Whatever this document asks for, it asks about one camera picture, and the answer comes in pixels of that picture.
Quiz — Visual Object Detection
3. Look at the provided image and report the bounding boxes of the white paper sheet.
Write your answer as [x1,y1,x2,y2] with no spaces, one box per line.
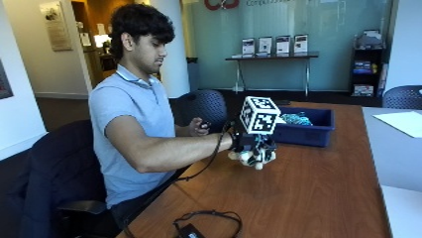
[372,110,422,139]

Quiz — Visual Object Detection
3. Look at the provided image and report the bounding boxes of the wall plaque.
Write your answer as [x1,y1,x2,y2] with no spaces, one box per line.
[39,0,73,53]

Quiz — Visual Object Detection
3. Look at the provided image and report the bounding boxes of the white cube with black markers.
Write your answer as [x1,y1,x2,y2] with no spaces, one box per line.
[238,95,282,136]

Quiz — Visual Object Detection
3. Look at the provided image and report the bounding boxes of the black adapter box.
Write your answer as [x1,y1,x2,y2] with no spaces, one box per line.
[177,223,208,238]

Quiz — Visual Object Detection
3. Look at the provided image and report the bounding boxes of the black office chair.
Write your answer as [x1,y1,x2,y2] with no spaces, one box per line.
[19,119,123,238]

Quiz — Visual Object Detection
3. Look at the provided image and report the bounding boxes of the the person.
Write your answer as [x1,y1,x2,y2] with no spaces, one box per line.
[87,3,234,230]

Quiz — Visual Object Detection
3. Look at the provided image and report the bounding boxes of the dark console table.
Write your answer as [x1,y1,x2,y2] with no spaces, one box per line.
[224,52,321,97]

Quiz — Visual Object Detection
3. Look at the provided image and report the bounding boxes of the black magazine rack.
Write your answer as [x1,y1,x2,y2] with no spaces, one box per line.
[350,29,390,98]

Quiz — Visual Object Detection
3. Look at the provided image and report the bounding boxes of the dark framed picture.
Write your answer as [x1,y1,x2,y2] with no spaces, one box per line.
[0,59,15,100]

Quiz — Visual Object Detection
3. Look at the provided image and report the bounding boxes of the blue mesh chair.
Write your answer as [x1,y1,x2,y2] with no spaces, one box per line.
[176,89,229,134]
[381,84,422,111]

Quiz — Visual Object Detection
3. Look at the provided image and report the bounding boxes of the black looped cable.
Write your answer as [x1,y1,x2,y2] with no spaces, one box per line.
[172,209,244,238]

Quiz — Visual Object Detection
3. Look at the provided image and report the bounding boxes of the standing brochure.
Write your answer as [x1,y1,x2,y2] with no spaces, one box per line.
[293,34,310,55]
[276,35,292,55]
[257,36,274,56]
[240,37,257,57]

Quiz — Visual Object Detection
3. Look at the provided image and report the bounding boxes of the black glove cable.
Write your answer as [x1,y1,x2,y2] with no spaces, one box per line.
[176,120,234,182]

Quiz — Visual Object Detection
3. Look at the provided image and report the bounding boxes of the blue plastic bin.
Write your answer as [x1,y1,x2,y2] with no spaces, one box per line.
[272,106,337,149]

